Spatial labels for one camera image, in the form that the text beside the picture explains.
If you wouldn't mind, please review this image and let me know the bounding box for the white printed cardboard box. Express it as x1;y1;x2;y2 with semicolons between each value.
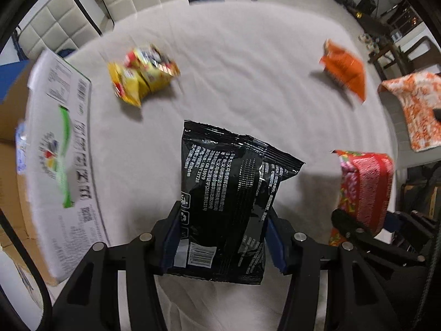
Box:
0;49;111;287

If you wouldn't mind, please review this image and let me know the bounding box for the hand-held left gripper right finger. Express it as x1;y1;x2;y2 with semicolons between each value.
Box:
265;210;400;331

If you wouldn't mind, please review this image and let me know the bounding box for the pale blue packet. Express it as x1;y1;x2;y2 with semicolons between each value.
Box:
14;121;29;177

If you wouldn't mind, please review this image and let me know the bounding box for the dark wooden chair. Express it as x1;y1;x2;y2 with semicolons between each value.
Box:
369;35;441;81

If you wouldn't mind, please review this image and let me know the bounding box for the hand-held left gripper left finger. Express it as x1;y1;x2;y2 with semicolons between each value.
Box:
52;200;183;331

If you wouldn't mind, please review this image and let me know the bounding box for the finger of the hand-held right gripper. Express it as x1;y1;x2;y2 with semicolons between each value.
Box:
383;211;435;247
331;210;428;268

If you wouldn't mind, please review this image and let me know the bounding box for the orange snack packet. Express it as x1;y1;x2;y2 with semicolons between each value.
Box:
319;39;367;103

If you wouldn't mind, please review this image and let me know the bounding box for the orange white patterned cloth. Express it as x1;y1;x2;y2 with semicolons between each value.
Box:
378;72;441;152

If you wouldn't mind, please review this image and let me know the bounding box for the yellow red black snack packet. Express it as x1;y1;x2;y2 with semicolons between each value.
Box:
125;45;181;94

